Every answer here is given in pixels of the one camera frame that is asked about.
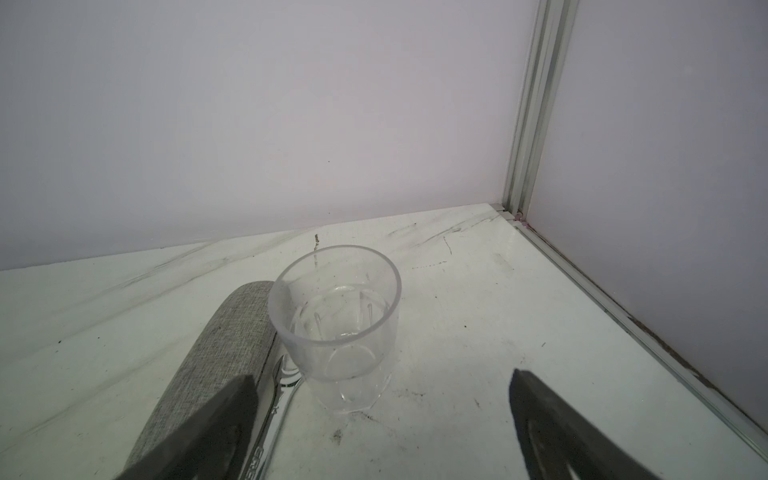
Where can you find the aluminium frame post right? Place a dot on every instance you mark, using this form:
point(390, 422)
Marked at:
point(553, 27)

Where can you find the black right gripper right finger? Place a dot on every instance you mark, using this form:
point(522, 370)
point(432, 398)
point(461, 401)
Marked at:
point(557, 442)

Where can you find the grey fabric oblong case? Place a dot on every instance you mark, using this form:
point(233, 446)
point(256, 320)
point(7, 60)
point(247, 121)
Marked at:
point(239, 339)

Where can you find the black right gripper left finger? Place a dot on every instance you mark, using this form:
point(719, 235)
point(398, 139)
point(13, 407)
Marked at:
point(211, 444)

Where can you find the clear plastic cup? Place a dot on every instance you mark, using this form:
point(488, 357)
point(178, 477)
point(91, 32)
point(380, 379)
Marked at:
point(336, 312)

